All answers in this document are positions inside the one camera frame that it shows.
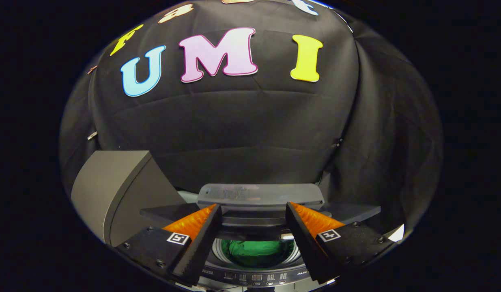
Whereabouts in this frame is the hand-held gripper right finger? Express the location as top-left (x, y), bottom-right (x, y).
top-left (285, 202), bottom-right (396, 284)

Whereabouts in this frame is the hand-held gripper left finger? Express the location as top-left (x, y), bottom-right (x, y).
top-left (116, 204), bottom-right (222, 287)

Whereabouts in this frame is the green polo shirt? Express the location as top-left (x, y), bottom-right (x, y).
top-left (221, 240), bottom-right (295, 268)

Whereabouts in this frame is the gray washing machine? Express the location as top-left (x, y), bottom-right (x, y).
top-left (175, 189), bottom-right (336, 292)

